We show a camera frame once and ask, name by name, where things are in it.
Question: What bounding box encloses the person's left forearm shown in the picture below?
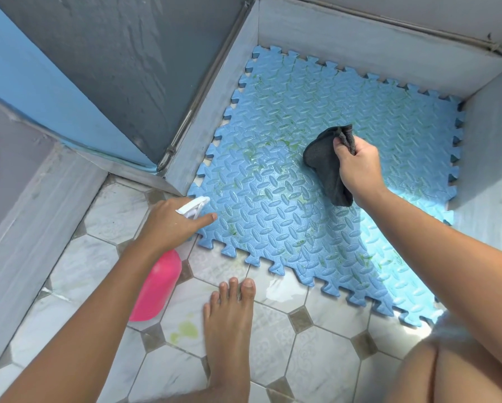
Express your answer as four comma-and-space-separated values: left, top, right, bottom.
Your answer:
0, 238, 161, 403

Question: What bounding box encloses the dark grey yellow-trimmed cloth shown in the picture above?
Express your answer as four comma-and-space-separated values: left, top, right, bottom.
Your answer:
302, 124, 357, 208

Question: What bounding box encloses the blue foam puzzle mat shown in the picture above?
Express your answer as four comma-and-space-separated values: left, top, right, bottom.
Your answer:
186, 45, 466, 328

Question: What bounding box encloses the person's right hand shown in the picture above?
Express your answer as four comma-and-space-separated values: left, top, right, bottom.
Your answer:
333, 135, 388, 208

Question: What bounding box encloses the person's leg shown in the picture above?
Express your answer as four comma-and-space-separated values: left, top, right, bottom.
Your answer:
141, 277, 256, 403
385, 310, 502, 403

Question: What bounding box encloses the person's right leg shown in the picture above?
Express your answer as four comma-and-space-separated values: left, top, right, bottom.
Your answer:
385, 310, 502, 403

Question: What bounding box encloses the pink spray bottle white trigger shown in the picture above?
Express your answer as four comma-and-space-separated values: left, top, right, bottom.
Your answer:
128, 195, 212, 323

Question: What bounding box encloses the person's left leg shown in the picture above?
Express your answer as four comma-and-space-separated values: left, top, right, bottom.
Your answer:
141, 277, 256, 403

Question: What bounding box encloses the person's right forearm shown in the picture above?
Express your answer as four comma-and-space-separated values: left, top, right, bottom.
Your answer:
353, 188, 502, 382

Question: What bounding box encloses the blue door frame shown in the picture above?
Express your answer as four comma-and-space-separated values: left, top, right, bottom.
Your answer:
0, 0, 158, 172

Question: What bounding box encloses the person's left hand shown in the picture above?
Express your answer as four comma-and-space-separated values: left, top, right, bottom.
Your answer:
133, 196, 219, 259

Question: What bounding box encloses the grey wall pipe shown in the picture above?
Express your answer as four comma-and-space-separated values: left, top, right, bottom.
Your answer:
156, 0, 502, 259

